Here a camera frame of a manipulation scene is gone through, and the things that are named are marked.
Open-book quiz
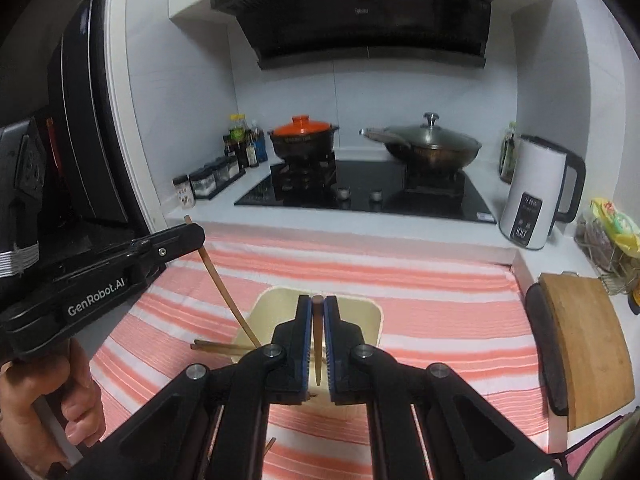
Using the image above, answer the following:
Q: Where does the wooden cutting board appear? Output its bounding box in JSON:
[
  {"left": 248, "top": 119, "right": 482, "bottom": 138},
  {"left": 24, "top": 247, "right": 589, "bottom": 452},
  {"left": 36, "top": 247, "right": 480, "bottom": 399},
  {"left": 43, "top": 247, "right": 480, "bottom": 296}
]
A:
[{"left": 539, "top": 272, "right": 636, "bottom": 431}]

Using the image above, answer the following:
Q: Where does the green tray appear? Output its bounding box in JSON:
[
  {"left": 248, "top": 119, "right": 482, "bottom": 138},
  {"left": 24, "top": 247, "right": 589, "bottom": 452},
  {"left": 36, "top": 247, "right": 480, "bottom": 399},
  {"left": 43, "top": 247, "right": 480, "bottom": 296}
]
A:
[{"left": 575, "top": 410, "right": 640, "bottom": 480}]

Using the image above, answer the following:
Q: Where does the pink white striped tablecloth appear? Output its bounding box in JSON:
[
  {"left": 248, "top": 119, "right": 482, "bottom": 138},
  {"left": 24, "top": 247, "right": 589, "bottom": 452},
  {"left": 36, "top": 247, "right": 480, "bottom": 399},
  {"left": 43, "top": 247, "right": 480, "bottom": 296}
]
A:
[{"left": 90, "top": 222, "right": 551, "bottom": 480}]

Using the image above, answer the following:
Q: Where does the black glass gas cooktop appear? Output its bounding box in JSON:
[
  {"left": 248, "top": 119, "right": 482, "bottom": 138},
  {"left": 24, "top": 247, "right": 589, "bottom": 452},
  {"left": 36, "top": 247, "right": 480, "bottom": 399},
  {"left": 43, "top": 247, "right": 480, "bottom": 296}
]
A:
[{"left": 234, "top": 157, "right": 498, "bottom": 225}]

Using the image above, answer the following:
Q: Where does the black clay pot orange lid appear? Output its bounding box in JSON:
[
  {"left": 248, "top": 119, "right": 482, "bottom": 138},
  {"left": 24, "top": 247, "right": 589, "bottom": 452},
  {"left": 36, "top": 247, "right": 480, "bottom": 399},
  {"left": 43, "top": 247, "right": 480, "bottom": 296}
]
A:
[{"left": 268, "top": 115, "right": 341, "bottom": 166}]

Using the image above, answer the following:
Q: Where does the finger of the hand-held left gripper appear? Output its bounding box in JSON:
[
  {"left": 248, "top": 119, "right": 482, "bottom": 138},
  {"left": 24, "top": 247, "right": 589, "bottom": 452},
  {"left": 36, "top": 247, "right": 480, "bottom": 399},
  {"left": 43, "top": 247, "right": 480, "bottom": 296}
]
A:
[{"left": 125, "top": 221, "right": 207, "bottom": 282}]

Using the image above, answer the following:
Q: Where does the white electric kettle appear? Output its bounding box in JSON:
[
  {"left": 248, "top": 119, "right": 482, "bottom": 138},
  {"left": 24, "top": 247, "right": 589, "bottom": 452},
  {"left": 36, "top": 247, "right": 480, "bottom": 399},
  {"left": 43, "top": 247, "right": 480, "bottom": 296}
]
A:
[{"left": 498, "top": 134, "right": 587, "bottom": 251}]

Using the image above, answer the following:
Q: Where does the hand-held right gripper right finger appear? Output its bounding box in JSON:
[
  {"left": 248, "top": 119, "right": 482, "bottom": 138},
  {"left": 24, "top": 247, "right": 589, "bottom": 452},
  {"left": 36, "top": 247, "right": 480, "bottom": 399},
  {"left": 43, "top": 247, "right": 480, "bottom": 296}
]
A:
[{"left": 322, "top": 294, "right": 556, "bottom": 480}]

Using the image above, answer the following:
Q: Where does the yellow green snack bag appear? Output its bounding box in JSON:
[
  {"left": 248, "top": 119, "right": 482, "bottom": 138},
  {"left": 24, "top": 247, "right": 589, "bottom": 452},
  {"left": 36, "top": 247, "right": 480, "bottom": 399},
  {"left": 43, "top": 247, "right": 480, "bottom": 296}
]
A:
[{"left": 590, "top": 197, "right": 640, "bottom": 253}]

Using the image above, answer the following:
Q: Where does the black range hood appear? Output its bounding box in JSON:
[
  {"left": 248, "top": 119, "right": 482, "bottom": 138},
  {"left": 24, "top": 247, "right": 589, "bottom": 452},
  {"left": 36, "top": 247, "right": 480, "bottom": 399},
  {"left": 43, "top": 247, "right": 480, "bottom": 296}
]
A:
[{"left": 210, "top": 0, "right": 507, "bottom": 71}]

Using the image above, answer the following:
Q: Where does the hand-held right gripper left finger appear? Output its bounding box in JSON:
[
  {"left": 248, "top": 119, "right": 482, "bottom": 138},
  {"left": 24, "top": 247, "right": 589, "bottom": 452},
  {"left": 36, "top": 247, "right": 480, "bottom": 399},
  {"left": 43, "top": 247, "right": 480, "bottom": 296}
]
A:
[{"left": 97, "top": 294, "right": 313, "bottom": 480}]

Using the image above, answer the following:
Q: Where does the person's left hand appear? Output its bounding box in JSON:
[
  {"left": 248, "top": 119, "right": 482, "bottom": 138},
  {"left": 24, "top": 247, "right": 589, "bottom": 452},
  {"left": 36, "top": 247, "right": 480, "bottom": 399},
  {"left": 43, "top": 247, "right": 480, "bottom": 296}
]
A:
[{"left": 0, "top": 337, "right": 107, "bottom": 471}]

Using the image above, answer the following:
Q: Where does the cream plastic utensil container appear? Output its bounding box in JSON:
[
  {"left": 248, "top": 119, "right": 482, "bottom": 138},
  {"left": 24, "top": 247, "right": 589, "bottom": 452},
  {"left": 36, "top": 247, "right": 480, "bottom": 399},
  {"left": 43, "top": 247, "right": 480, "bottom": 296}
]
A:
[{"left": 230, "top": 285, "right": 385, "bottom": 411}]

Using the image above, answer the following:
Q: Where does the steel wok with lid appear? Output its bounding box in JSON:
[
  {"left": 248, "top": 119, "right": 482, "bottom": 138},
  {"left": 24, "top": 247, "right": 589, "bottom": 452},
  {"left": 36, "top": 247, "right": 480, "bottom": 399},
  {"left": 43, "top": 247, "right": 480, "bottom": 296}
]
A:
[{"left": 359, "top": 112, "right": 483, "bottom": 171}]

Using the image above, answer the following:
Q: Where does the metal wire basket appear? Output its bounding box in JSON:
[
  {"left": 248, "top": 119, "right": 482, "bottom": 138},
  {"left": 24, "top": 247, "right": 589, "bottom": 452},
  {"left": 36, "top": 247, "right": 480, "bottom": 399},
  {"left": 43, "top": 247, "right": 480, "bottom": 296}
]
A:
[{"left": 575, "top": 215, "right": 640, "bottom": 295}]

